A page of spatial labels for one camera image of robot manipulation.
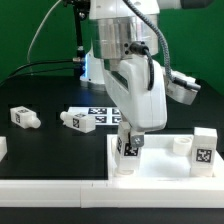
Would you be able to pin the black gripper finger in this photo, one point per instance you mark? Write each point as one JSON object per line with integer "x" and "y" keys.
{"x": 136, "y": 139}

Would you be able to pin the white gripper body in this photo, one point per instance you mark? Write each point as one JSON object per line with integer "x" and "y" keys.
{"x": 146, "y": 109}

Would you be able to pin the white square table top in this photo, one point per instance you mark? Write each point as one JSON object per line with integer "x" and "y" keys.
{"x": 163, "y": 156}

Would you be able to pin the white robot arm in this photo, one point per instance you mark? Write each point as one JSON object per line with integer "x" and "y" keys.
{"x": 126, "y": 29}

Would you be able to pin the white sheet with tags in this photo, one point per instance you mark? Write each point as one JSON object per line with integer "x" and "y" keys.
{"x": 103, "y": 115}

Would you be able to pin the white block left edge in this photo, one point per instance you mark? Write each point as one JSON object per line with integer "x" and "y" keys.
{"x": 3, "y": 147}

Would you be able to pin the white fence wall rail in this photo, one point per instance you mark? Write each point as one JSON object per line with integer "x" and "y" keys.
{"x": 119, "y": 192}

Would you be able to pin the black camera pole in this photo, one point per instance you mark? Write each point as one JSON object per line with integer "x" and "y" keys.
{"x": 81, "y": 10}

